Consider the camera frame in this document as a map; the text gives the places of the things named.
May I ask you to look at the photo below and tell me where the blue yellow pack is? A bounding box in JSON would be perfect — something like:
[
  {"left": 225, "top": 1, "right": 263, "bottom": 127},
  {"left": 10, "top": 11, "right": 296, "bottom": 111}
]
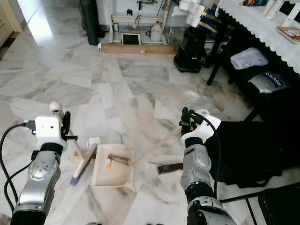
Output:
[{"left": 201, "top": 8, "right": 224, "bottom": 36}]

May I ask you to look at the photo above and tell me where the dark brown flat wrapper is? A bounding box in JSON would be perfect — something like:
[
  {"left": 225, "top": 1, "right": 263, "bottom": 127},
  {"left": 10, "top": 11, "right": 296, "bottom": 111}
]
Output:
[{"left": 157, "top": 163, "right": 184, "bottom": 175}]

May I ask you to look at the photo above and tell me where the large black bag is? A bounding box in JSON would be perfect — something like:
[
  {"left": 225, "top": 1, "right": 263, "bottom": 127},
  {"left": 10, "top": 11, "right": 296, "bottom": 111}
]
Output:
[{"left": 205, "top": 120, "right": 300, "bottom": 189}]

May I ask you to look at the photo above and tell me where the black vacuum cleaner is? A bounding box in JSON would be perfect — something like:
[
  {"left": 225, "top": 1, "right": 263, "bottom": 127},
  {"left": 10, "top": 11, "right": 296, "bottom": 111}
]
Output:
[{"left": 173, "top": 26, "right": 210, "bottom": 74}]

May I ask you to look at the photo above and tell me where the black case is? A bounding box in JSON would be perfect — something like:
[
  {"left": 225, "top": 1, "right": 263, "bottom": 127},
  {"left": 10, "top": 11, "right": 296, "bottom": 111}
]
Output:
[{"left": 257, "top": 187, "right": 300, "bottom": 225}]

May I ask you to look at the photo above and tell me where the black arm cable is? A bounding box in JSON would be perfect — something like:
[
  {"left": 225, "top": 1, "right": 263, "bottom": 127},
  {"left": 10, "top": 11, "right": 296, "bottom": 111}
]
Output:
[
  {"left": 195, "top": 112, "right": 222, "bottom": 196},
  {"left": 0, "top": 122, "right": 37, "bottom": 212}
]

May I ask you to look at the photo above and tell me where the white folded bag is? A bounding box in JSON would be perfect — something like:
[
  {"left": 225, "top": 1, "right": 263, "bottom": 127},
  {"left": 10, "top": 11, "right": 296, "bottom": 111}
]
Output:
[{"left": 230, "top": 47, "right": 270, "bottom": 70}]

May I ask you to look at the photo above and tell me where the white framed tablet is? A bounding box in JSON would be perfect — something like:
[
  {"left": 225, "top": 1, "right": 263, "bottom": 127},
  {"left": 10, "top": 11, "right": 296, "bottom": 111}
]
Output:
[{"left": 121, "top": 32, "right": 142, "bottom": 45}]

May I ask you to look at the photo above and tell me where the white paper roll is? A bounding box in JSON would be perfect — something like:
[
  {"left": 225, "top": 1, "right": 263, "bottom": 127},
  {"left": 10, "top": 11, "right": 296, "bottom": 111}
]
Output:
[
  {"left": 179, "top": 0, "right": 195, "bottom": 12},
  {"left": 186, "top": 13, "right": 203, "bottom": 28}
]

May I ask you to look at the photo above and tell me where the table with white lace cloth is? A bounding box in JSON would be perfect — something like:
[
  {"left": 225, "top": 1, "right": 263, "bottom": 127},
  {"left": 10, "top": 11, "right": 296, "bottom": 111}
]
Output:
[{"left": 206, "top": 0, "right": 300, "bottom": 87}]

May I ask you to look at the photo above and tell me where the beige long-handled dustpan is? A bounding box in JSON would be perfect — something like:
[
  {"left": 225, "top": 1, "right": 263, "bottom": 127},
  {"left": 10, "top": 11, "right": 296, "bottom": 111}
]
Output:
[{"left": 90, "top": 126, "right": 183, "bottom": 192}]

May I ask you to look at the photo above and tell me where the white plastic jug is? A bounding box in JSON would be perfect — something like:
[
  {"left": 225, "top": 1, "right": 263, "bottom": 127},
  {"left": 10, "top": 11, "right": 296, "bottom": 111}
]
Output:
[{"left": 150, "top": 21, "right": 164, "bottom": 43}]

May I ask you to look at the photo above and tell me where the silver bag with blue label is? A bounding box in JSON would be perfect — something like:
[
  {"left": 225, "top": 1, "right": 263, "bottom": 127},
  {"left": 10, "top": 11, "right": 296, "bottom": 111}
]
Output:
[{"left": 247, "top": 71, "right": 287, "bottom": 94}]

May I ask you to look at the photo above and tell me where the white metal shelf frame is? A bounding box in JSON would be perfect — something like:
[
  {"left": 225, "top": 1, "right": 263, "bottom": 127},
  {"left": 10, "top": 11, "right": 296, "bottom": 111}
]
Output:
[{"left": 109, "top": 0, "right": 171, "bottom": 45}]

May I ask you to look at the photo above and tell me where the crumpled orange brown wrapper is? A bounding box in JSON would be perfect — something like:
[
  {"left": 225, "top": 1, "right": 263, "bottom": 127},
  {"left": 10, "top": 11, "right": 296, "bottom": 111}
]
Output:
[{"left": 105, "top": 157, "right": 130, "bottom": 168}]

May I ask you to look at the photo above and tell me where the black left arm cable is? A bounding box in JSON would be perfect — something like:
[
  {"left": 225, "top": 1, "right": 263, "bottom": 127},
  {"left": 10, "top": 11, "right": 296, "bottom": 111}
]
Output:
[{"left": 0, "top": 122, "right": 37, "bottom": 212}]

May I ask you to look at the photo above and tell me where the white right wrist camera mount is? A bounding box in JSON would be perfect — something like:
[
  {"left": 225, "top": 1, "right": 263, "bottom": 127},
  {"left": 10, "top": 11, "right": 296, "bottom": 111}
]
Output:
[{"left": 190, "top": 109, "right": 222, "bottom": 143}]

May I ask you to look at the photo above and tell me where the tall black cylinder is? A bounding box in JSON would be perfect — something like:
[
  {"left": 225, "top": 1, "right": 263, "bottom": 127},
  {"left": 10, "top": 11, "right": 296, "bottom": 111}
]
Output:
[{"left": 79, "top": 0, "right": 100, "bottom": 46}]

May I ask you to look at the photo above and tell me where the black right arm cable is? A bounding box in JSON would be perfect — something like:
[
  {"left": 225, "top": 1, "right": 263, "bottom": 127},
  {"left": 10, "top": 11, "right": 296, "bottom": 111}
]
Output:
[{"left": 195, "top": 112, "right": 222, "bottom": 196}]

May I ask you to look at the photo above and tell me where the long wooden plank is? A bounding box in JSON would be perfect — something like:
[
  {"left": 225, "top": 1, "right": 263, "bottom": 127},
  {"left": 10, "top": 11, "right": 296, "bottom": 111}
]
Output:
[{"left": 100, "top": 43, "right": 179, "bottom": 55}]

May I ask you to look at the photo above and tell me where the red white book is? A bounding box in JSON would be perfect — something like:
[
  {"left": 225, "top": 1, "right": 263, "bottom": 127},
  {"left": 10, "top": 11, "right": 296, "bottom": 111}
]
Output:
[{"left": 276, "top": 25, "right": 300, "bottom": 44}]

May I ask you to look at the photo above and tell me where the light wooden cabinet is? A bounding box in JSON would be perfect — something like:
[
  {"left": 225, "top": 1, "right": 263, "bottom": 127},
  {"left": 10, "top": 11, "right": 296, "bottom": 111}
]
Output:
[{"left": 0, "top": 0, "right": 24, "bottom": 47}]

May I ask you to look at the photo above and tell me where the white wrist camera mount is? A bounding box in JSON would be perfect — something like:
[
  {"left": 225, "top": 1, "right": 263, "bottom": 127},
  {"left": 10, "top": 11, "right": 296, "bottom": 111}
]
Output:
[
  {"left": 190, "top": 109, "right": 222, "bottom": 143},
  {"left": 35, "top": 115, "right": 65, "bottom": 147}
]

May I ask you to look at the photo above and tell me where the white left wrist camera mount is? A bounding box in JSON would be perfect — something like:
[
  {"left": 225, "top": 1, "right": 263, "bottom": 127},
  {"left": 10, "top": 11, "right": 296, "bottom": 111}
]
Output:
[{"left": 35, "top": 115, "right": 65, "bottom": 147}]

